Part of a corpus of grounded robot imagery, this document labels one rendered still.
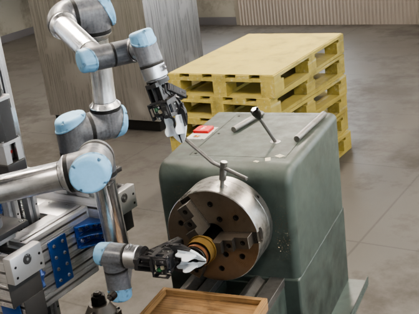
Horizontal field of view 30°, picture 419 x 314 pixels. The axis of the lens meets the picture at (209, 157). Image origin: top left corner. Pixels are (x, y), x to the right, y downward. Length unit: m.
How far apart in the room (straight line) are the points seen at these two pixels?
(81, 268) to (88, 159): 0.74
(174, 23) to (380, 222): 3.15
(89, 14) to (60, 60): 4.92
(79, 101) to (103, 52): 5.26
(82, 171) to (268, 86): 2.90
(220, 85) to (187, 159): 2.60
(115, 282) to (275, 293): 0.51
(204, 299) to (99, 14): 1.03
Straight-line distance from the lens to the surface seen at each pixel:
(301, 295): 2.65
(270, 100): 5.05
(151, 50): 2.33
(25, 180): 2.35
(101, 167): 2.28
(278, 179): 2.48
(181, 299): 2.54
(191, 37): 7.53
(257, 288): 2.61
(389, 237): 4.81
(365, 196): 5.37
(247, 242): 2.38
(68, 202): 2.95
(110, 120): 2.87
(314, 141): 2.72
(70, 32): 2.55
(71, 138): 2.85
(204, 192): 2.41
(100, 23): 2.76
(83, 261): 2.92
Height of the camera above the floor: 2.14
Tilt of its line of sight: 20 degrees down
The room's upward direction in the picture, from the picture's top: 7 degrees counter-clockwise
